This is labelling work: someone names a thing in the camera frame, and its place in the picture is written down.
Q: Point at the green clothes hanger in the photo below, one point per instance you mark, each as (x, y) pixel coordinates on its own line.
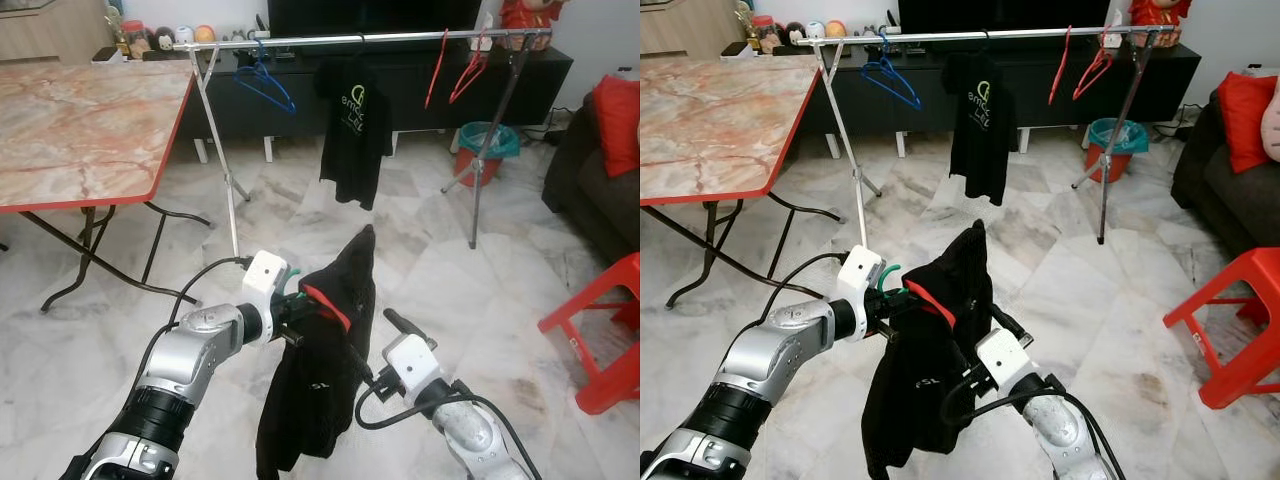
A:
(893, 268)
(293, 270)

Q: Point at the black jacket with red trim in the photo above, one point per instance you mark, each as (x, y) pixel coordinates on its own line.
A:
(930, 400)
(320, 400)

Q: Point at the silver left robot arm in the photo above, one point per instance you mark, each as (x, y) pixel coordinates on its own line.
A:
(190, 350)
(780, 345)

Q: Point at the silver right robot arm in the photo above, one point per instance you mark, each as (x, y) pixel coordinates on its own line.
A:
(475, 435)
(1060, 430)

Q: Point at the blue clothes hanger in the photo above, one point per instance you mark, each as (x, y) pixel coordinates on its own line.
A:
(913, 100)
(288, 103)

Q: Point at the black t-shirt with green logo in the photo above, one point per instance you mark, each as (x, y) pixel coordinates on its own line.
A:
(980, 150)
(355, 150)

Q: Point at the red bin with teal bag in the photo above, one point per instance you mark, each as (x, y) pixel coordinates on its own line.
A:
(1105, 160)
(480, 165)

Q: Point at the dark grey fabric sofa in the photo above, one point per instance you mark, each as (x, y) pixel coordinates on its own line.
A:
(1235, 205)
(590, 215)

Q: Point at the red plastic stool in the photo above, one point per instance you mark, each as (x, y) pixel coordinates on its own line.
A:
(615, 275)
(1250, 270)

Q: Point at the marble pattern folding table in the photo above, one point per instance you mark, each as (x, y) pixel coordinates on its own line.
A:
(80, 130)
(710, 125)

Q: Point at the silver metal clothes rack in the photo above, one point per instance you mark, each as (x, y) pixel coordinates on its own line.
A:
(400, 38)
(1000, 34)

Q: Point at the black television console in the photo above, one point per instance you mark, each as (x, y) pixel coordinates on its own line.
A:
(1180, 75)
(550, 80)

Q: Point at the orange ball plush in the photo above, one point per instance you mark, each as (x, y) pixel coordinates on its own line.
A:
(205, 33)
(835, 28)

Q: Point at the white ball plush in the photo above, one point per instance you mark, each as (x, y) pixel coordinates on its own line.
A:
(815, 30)
(185, 35)

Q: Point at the dark brown ball plush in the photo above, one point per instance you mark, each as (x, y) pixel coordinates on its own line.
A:
(790, 35)
(161, 40)

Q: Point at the red cushion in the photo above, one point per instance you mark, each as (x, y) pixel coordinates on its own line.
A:
(618, 125)
(1243, 120)

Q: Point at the black flat television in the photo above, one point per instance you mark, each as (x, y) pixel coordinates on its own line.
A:
(1005, 15)
(375, 18)

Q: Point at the pink cat face pillow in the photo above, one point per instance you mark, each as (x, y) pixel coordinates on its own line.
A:
(1273, 120)

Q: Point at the red robed figurine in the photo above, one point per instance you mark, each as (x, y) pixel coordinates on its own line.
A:
(525, 12)
(1158, 10)

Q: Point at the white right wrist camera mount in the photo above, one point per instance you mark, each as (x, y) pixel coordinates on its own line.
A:
(412, 362)
(1005, 358)

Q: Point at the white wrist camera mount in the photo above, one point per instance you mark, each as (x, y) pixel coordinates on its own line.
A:
(1005, 358)
(860, 275)
(265, 280)
(412, 362)

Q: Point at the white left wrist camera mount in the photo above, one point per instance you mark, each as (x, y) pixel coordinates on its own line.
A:
(265, 280)
(860, 275)

